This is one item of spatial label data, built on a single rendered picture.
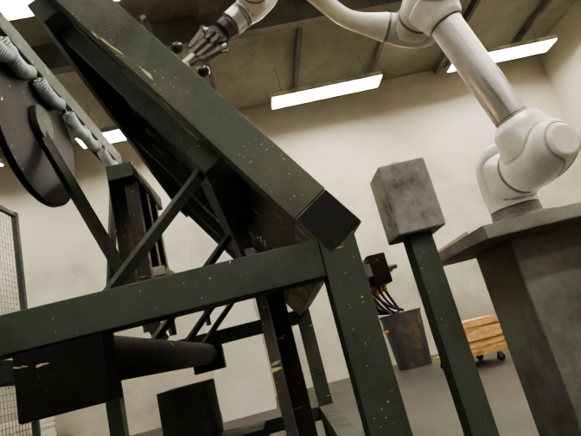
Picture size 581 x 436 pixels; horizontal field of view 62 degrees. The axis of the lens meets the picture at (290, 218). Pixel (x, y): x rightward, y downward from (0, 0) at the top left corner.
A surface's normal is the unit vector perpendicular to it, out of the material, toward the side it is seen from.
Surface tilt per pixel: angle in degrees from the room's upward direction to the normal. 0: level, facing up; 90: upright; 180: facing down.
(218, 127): 90
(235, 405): 90
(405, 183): 90
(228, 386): 90
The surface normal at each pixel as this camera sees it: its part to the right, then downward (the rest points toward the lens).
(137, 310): 0.01, -0.26
